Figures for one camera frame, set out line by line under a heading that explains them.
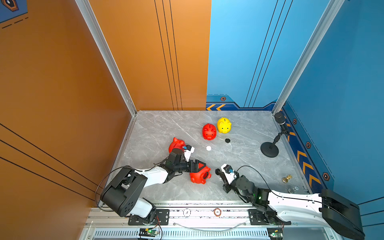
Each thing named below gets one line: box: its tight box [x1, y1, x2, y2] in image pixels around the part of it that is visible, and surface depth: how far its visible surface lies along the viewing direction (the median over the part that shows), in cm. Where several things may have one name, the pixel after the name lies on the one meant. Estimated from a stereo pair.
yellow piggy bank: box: [217, 117, 232, 134], surface depth 104 cm
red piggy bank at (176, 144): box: [168, 137, 186, 154], surface depth 93 cm
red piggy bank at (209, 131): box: [202, 123, 217, 141], surface depth 99 cm
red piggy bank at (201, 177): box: [189, 163, 212, 185], surface depth 82 cm
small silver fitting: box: [288, 186, 299, 194], surface depth 82 cm
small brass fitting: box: [282, 174, 293, 184], surface depth 86 cm
